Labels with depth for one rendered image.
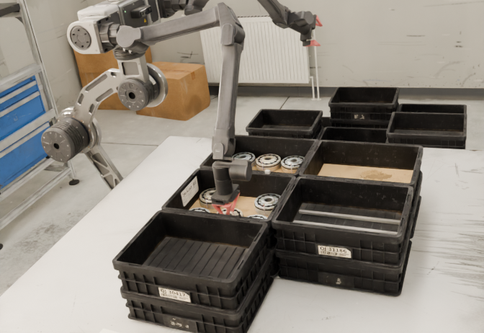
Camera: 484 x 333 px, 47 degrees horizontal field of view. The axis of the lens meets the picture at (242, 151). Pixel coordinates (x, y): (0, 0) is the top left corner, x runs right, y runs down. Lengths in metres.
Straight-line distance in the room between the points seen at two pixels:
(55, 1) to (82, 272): 3.81
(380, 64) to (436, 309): 3.49
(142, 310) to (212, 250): 0.29
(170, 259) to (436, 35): 3.56
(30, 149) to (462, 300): 2.99
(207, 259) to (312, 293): 0.35
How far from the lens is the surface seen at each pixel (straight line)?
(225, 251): 1.84
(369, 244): 1.72
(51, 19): 5.55
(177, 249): 1.89
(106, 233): 2.32
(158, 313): 1.77
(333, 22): 5.01
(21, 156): 3.96
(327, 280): 1.84
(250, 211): 2.01
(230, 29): 1.84
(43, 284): 2.15
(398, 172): 2.20
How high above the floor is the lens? 1.90
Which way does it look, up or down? 26 degrees down
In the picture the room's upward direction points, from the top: 8 degrees counter-clockwise
